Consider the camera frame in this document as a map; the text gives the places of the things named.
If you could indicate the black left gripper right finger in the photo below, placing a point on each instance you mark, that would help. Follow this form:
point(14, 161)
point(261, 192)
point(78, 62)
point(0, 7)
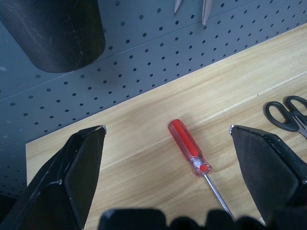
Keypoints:
point(266, 172)

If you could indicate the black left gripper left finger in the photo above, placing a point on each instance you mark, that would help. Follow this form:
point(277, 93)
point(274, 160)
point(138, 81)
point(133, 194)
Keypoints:
point(60, 177)

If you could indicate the grey pegboard panel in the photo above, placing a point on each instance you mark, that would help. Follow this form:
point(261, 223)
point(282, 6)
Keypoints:
point(153, 57)

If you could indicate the black cylindrical holder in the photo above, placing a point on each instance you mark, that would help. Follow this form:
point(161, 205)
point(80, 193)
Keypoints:
point(52, 33)

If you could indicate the silver pliers jaws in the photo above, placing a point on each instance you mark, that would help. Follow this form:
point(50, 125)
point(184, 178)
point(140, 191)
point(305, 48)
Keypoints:
point(177, 5)
point(206, 10)

